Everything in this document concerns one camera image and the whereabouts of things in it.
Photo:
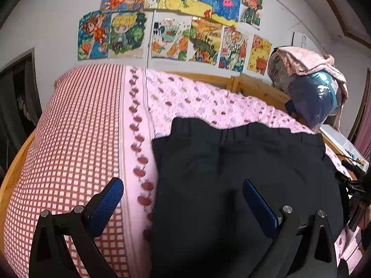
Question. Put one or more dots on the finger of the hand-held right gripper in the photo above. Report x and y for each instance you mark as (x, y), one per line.
(352, 186)

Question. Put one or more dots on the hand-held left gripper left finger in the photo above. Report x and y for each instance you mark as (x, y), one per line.
(106, 205)

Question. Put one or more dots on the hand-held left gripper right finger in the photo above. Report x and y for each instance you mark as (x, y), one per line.
(258, 205)

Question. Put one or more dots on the black shorts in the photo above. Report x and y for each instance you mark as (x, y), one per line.
(217, 185)

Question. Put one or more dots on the clear bag of blue clothes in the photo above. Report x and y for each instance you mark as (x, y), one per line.
(311, 98)

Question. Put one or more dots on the white storage box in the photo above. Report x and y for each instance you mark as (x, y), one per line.
(342, 143)

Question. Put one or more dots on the pink curtain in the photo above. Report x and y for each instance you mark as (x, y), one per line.
(363, 139)

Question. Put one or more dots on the red checked blanket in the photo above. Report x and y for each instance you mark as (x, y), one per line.
(72, 139)

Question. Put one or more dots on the pink dotted bed sheet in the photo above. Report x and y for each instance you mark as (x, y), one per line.
(203, 101)

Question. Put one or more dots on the bundle of bagged bedding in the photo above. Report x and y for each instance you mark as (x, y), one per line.
(307, 60)

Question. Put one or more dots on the wooden bed frame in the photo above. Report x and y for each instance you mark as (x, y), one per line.
(260, 88)

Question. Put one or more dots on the white wall paper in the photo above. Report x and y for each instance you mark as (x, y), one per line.
(300, 39)

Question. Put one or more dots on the colourful wall drawings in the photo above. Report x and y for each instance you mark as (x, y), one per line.
(174, 23)

